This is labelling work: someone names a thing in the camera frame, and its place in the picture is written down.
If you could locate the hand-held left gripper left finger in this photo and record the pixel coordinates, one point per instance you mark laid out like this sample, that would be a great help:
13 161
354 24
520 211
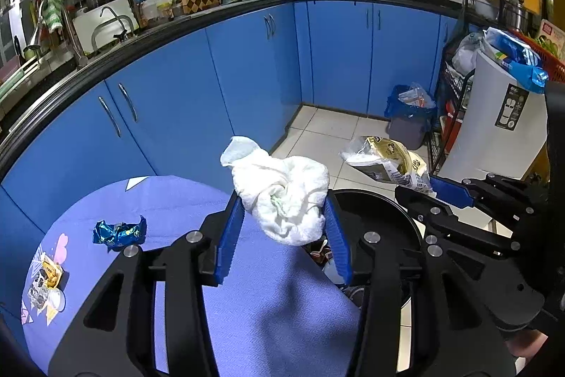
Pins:
229 240

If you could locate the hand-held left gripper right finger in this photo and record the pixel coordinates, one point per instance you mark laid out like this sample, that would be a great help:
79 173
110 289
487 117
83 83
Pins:
337 240

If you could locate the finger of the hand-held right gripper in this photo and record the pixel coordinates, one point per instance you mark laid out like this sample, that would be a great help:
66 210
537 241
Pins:
437 222
450 191

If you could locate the orange brown wrapper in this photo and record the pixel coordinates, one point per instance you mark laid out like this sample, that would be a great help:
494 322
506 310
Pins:
318 255

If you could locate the black round trash bin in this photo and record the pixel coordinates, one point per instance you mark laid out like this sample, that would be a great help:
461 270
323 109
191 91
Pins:
379 213

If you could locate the white paper towel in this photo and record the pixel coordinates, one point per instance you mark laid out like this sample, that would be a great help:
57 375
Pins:
282 200

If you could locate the yellow white snack wrapper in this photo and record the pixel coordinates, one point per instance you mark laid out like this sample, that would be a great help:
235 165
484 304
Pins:
388 163

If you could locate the person's right hand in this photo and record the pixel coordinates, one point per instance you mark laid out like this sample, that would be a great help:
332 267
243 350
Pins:
527 348

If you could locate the white floor appliance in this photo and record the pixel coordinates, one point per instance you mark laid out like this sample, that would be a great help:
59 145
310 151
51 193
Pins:
499 129

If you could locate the blue patterned tablecloth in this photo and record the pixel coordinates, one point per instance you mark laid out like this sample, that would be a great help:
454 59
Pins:
273 306

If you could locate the grey bin with blue bag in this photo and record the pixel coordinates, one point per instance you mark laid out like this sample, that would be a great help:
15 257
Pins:
410 116

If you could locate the blue crumpled foil wrapper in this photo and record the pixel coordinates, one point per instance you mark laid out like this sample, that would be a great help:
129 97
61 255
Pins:
117 233

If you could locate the blue kitchen base cabinets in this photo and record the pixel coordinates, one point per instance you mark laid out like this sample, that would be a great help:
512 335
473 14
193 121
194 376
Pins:
198 94

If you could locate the blue white plastic bag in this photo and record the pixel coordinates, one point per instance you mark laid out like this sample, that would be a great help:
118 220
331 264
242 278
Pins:
516 54

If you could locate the red plastic basket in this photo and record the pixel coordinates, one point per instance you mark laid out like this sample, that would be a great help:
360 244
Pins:
545 54

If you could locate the pink heart-shaped paper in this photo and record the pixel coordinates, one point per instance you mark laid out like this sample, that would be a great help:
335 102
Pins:
62 246

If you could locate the small white cup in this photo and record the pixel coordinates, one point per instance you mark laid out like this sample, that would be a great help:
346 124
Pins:
55 299

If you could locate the stainless steel pot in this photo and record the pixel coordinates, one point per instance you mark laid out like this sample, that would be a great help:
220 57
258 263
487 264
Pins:
514 12

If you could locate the black white wrapper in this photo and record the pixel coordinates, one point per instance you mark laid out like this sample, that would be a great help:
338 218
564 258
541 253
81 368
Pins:
39 291

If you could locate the small chrome faucet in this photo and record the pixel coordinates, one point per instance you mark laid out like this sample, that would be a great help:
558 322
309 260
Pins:
117 23

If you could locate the white plastic basin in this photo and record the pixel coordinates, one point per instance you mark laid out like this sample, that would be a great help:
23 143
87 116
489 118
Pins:
103 17

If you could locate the tall chrome faucet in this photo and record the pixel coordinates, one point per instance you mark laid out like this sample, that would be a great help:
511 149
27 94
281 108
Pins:
73 37

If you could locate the green striped cloth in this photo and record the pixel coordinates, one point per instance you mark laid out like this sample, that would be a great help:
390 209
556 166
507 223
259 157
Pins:
53 12

